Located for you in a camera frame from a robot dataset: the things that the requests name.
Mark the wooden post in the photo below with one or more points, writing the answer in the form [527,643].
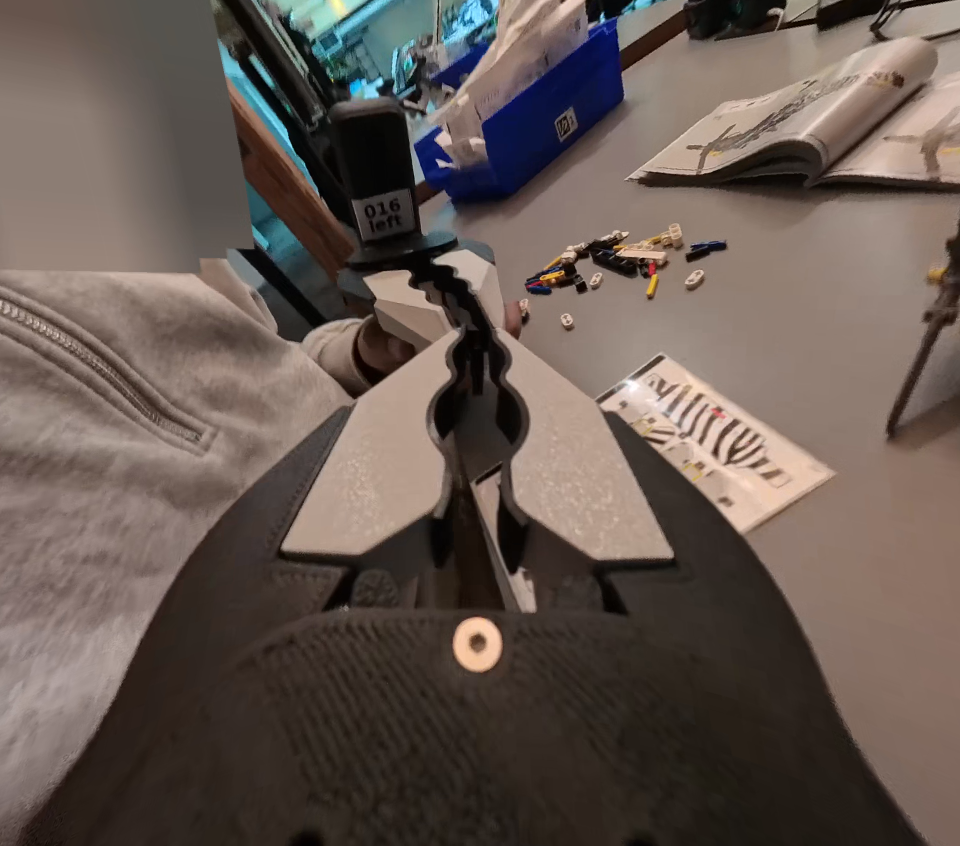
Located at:
[277,186]

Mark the zebra striped sticker sheet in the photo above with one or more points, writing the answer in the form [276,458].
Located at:
[712,441]

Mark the open instruction booklet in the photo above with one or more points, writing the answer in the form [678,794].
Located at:
[750,133]

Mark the person's left forearm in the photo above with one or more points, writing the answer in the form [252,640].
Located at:
[330,351]

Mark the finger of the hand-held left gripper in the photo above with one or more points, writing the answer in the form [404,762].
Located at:
[480,280]
[405,310]

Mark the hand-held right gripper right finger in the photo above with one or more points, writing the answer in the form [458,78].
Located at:
[592,486]

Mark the white paper bags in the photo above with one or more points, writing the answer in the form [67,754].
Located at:
[525,28]

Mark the blue plastic bin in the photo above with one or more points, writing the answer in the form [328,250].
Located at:
[525,126]

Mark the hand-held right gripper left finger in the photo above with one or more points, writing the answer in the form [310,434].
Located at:
[360,478]

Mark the pile of loose lego pieces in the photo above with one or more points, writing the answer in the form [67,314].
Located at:
[637,255]

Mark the person's left hand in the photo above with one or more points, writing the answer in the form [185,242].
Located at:
[379,351]

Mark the black device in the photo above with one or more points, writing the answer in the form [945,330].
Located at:
[735,2]

